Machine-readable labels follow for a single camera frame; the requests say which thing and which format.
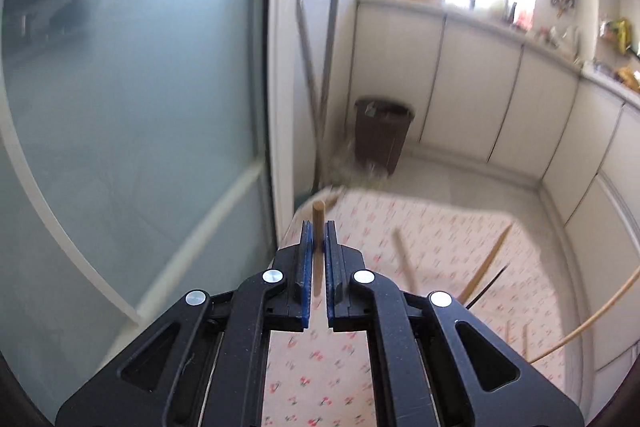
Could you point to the white kitchen cabinet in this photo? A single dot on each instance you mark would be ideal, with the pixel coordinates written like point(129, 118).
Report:
point(600, 147)
point(475, 97)

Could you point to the yellow green packet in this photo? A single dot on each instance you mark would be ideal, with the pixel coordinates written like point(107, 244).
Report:
point(617, 34)

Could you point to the brown trash can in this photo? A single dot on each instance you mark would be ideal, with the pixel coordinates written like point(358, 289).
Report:
point(380, 137)

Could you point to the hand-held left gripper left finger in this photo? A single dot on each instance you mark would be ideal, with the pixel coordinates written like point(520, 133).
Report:
point(306, 277)

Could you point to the black chopstick with gold bands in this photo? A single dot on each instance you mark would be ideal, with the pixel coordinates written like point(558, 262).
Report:
point(492, 279)

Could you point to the clear plastic bag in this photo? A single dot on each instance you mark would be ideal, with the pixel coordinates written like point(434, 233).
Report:
point(345, 167)

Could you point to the frosted glass sliding door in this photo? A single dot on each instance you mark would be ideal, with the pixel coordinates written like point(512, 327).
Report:
point(125, 107)

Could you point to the light bamboo chopstick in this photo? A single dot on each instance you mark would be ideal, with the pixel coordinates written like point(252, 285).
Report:
point(404, 259)
point(318, 217)
point(487, 264)
point(585, 325)

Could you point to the orange food item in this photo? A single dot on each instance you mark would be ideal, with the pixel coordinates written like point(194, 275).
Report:
point(627, 77)

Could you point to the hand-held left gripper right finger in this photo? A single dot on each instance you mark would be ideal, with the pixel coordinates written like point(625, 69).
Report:
point(330, 277)

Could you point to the cherry print tablecloth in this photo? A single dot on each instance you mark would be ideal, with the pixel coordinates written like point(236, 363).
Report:
point(440, 227)

